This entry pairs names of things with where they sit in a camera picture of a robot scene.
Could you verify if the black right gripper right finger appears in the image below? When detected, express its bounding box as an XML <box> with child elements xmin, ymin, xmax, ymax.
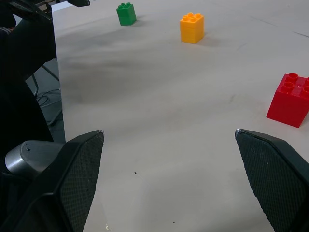
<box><xmin>234</xmin><ymin>129</ymin><xmax>309</xmax><ymax>232</ymax></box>

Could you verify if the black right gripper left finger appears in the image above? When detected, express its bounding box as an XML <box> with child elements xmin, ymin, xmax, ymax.
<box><xmin>0</xmin><ymin>130</ymin><xmax>105</xmax><ymax>232</ymax></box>

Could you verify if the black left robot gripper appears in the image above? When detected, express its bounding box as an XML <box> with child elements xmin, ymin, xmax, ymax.
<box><xmin>9</xmin><ymin>0</ymin><xmax>90</xmax><ymax>24</ymax></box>

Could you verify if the silver robot body part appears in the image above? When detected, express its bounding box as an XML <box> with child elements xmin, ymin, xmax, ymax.
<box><xmin>4</xmin><ymin>140</ymin><xmax>65</xmax><ymax>179</ymax></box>

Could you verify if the green toy brick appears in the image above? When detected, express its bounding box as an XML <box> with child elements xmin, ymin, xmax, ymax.
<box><xmin>116</xmin><ymin>2</ymin><xmax>137</xmax><ymax>26</ymax></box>

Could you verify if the black robot torso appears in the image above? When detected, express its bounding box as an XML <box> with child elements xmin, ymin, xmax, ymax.
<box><xmin>0</xmin><ymin>0</ymin><xmax>57</xmax><ymax>170</ymax></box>

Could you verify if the red toy brick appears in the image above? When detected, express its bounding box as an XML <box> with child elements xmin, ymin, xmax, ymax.
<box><xmin>266</xmin><ymin>72</ymin><xmax>309</xmax><ymax>128</ymax></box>

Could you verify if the orange toy brick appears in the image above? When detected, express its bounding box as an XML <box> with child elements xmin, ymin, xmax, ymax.
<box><xmin>179</xmin><ymin>12</ymin><xmax>205</xmax><ymax>44</ymax></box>

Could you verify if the black floor cable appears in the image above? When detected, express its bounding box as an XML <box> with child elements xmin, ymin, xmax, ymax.
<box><xmin>35</xmin><ymin>88</ymin><xmax>63</xmax><ymax>126</ymax></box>

